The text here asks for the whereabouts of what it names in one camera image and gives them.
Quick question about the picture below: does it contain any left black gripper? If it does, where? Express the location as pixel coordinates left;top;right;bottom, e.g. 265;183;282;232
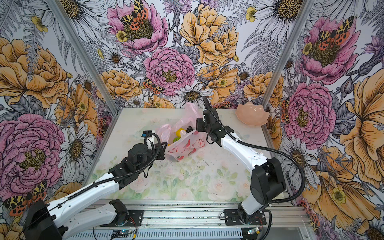
137;141;168;174

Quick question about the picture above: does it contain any pink plastic bag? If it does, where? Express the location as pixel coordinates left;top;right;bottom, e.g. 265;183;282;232
156;103;207;161

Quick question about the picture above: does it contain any pink petal-shaped bowl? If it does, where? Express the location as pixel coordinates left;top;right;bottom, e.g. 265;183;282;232
235;102;270;127

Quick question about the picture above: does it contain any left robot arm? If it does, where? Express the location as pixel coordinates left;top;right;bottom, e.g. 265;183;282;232
23;131;168;240

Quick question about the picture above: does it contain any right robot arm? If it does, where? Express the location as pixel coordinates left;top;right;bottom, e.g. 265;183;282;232
196;97;287;224

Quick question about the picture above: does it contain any fake black grape bunch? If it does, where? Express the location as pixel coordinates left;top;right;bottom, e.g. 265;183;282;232
186;126;194;133

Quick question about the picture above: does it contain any fake yellow lemon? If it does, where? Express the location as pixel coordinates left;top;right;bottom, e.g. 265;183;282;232
176;129;187;138

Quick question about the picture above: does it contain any fake green custard apple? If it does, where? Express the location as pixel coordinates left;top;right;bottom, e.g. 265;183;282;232
173;137;181;143

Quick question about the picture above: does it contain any green circuit board left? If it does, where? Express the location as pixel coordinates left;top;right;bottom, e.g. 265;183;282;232
111;230;134;240

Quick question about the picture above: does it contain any green circuit board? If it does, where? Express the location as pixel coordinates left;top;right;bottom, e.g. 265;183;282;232
111;230;134;240
247;227;260;235

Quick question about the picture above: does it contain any green circuit board right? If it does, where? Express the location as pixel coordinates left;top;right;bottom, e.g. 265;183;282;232
247;227;260;235

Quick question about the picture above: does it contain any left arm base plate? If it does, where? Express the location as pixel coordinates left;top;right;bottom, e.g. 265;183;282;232
101;210;144;227

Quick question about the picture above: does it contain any aluminium front rail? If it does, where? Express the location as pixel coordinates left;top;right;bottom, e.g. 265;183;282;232
53;200;313;230

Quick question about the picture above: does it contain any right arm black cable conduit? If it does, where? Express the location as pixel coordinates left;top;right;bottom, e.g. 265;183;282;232
203;96;306;240

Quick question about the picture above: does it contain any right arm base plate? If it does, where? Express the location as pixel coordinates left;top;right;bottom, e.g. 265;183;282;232
224;209;267;226

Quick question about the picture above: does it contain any white slotted cable duct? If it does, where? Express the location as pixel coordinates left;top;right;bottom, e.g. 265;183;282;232
69;228;243;240

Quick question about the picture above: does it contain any left aluminium frame post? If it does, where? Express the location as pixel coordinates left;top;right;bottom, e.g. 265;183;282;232
47;1;119;117

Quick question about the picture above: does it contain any aluminium frame post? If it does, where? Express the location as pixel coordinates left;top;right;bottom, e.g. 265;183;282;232
261;0;316;106
47;1;119;117

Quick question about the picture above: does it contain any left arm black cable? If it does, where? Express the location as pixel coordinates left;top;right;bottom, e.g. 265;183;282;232
20;133;163;232

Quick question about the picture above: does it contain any right aluminium frame post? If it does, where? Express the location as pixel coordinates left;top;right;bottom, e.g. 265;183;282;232
261;0;316;106

